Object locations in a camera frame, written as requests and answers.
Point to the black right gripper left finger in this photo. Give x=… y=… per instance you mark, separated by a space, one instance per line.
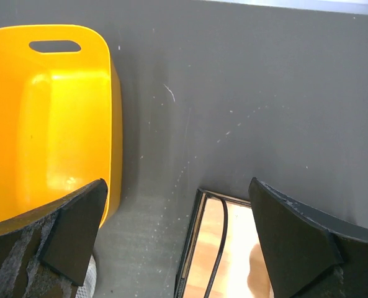
x=45 y=252

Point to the yellow plastic basket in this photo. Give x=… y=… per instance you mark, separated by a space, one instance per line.
x=60 y=116

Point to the wooden wire-frame shelf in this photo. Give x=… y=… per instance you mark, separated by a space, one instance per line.
x=221 y=256

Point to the white mesh laundry bag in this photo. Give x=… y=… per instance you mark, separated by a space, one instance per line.
x=88 y=288

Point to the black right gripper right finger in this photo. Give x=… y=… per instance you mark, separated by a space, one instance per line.
x=308 y=253

